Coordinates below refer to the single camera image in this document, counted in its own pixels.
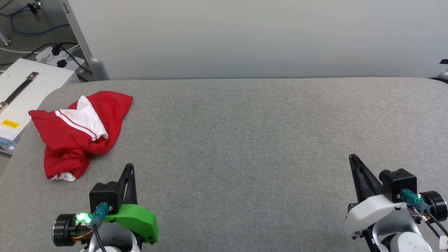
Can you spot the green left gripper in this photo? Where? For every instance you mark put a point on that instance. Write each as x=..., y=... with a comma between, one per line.
x=138, y=218

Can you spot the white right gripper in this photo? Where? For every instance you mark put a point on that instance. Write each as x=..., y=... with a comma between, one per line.
x=367, y=213

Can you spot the red white basketball jersey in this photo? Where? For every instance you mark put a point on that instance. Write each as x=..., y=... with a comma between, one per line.
x=66, y=140

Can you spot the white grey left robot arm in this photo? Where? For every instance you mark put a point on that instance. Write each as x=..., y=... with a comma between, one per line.
x=119, y=238

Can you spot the grey metal partition foot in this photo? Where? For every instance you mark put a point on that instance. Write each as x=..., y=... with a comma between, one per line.
x=98, y=70
x=443, y=75

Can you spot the grey fabric sofa cushion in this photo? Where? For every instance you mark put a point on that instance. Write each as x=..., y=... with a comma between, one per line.
x=245, y=140

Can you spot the yellow warning label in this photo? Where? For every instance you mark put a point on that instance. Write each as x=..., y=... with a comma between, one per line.
x=10, y=123

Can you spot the white equipment case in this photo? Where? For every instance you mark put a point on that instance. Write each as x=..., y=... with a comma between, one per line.
x=42, y=84

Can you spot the white power strip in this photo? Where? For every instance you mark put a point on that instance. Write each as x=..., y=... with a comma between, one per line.
x=71, y=63

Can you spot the black power plug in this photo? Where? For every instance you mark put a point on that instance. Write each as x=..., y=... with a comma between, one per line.
x=62, y=63
x=56, y=50

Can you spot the white partition panel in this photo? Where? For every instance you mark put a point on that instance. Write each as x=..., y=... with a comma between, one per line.
x=245, y=35

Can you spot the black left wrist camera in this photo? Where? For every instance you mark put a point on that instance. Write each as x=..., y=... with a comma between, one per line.
x=103, y=196

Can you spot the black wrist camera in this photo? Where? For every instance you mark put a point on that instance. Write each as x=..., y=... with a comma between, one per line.
x=103, y=196
x=399, y=182

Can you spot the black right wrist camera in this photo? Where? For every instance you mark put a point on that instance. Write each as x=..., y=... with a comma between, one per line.
x=399, y=182

